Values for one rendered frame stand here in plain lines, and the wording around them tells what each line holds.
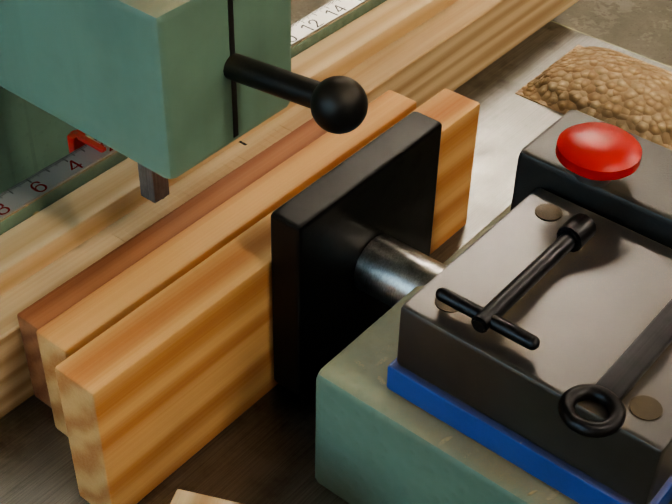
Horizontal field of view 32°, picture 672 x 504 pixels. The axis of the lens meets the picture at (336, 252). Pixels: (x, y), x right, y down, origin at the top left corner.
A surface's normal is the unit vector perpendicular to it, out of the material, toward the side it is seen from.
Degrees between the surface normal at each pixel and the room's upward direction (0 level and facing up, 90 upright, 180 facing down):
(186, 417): 90
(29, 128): 90
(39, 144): 90
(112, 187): 0
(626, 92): 14
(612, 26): 0
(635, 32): 0
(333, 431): 90
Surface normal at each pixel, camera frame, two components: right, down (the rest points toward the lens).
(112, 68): -0.63, 0.50
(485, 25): 0.77, 0.43
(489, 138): 0.02, -0.76
